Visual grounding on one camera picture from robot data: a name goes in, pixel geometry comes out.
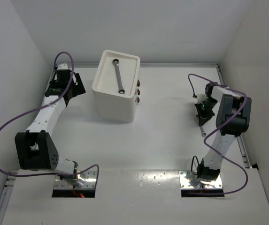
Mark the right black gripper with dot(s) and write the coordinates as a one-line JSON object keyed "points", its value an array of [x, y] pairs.
{"points": [[203, 117]]}

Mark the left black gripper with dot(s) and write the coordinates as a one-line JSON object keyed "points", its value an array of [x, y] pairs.
{"points": [[78, 89]]}

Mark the small silver wrench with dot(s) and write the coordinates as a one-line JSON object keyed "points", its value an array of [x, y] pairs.
{"points": [[203, 133]]}

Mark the white drawer cabinet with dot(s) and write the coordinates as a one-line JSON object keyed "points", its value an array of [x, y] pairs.
{"points": [[110, 104]]}

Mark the long silver ratchet wrench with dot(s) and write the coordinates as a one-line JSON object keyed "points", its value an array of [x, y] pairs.
{"points": [[115, 63]]}

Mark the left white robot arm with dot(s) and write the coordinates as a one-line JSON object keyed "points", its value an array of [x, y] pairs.
{"points": [[35, 148]]}

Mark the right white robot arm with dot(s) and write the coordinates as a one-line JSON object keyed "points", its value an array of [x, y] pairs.
{"points": [[232, 111]]}

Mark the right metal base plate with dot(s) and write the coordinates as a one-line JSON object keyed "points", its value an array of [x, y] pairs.
{"points": [[188, 181]]}

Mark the metal base plate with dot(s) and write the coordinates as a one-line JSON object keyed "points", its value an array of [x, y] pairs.
{"points": [[83, 181], [188, 181]]}

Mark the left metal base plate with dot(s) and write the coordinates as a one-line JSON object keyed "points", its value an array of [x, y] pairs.
{"points": [[83, 181]]}

